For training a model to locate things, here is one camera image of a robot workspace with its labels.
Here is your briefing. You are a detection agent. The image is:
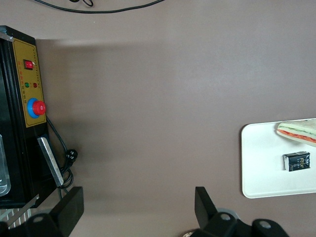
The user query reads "black tissue pack gold print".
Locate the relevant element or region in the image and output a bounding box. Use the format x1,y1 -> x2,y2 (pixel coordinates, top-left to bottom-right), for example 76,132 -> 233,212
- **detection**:
282,151 -> 311,171

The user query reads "cream plastic tray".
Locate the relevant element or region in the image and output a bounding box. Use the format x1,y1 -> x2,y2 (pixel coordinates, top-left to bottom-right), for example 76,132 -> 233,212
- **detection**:
241,120 -> 316,199

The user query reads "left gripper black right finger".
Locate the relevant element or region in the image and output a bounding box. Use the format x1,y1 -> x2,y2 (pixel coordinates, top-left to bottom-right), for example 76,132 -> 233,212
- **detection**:
195,186 -> 250,237

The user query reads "white wire rack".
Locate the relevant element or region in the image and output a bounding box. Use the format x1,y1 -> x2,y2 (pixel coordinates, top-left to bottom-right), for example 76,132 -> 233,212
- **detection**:
0,207 -> 33,229

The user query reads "clear plastic container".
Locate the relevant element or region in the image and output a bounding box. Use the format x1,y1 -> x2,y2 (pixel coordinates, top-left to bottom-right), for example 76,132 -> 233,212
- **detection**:
0,134 -> 12,197

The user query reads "triangular sandwich with red filling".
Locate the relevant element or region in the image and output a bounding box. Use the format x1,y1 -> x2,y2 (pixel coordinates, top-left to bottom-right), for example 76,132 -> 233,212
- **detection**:
276,118 -> 316,148

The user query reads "black power cable with plug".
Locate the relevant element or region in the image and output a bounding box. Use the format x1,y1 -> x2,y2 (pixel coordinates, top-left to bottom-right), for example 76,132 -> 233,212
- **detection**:
45,116 -> 78,198

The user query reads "long thin black cable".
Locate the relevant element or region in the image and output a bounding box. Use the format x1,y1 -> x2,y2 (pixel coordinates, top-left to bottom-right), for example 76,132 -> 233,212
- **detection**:
33,0 -> 165,13

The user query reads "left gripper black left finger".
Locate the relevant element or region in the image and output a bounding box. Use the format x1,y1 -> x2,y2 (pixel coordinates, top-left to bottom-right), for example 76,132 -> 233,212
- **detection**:
0,186 -> 84,237

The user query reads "black machine with yellow panel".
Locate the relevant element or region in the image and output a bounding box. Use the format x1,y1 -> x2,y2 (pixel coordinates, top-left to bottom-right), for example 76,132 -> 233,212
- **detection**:
0,25 -> 56,209

